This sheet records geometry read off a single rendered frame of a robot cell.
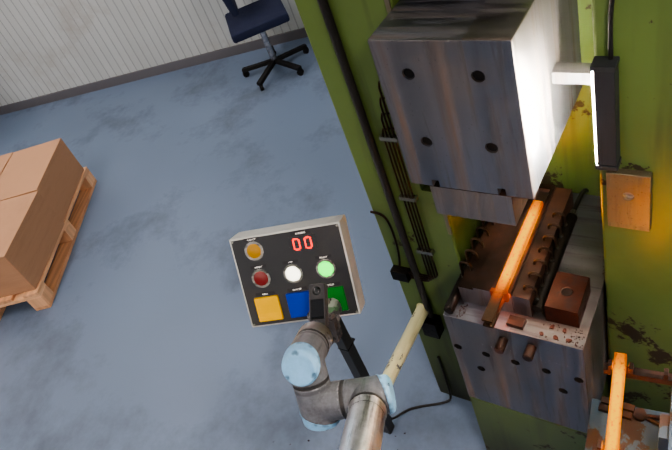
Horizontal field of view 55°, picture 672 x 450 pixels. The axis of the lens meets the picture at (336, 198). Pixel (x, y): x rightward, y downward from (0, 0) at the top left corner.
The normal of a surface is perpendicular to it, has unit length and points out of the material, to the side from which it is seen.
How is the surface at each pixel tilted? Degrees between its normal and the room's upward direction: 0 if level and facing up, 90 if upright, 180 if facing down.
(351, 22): 90
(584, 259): 0
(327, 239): 60
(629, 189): 90
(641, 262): 90
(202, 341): 0
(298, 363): 55
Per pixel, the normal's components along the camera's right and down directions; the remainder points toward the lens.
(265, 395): -0.29, -0.71
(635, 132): -0.47, 0.69
